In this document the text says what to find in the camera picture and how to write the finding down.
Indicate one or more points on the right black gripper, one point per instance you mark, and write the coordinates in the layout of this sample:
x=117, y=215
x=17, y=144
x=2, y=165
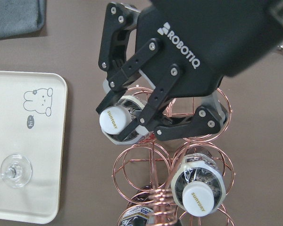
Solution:
x=207, y=39

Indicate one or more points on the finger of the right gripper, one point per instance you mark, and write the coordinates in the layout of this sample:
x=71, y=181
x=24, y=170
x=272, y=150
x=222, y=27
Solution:
x=120, y=20
x=209, y=119

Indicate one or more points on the copper wire bottle basket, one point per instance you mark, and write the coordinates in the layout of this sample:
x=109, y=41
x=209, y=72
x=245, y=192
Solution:
x=152, y=164

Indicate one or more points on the tea bottle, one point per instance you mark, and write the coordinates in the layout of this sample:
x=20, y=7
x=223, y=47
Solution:
x=138, y=215
x=115, y=118
x=198, y=186

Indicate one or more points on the grey folded cloth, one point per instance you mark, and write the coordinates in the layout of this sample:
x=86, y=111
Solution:
x=19, y=17

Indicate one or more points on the cream rabbit tray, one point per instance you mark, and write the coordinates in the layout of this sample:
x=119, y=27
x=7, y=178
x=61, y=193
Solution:
x=32, y=122

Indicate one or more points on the clear wine glass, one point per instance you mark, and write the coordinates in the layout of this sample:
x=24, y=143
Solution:
x=16, y=170

